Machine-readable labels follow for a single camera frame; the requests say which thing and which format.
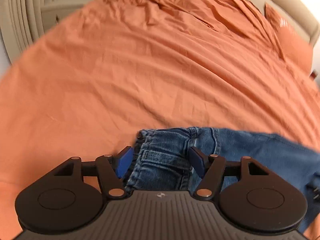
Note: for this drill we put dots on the beige curtain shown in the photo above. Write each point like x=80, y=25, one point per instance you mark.
x=21, y=24

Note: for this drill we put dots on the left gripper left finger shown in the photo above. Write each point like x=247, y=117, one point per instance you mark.
x=73, y=194

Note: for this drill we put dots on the beige left nightstand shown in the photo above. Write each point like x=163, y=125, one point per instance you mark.
x=52, y=13

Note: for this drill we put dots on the orange pillow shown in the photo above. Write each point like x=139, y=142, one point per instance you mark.
x=296, y=50

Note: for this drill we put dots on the orange bed duvet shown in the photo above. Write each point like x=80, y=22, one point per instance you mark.
x=115, y=67

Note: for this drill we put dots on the red item on nightstand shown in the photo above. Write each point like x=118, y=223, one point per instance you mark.
x=313, y=74

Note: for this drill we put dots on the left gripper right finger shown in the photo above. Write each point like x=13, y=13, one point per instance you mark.
x=248, y=194

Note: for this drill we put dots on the blue denim jeans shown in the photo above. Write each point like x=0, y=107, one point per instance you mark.
x=160, y=162

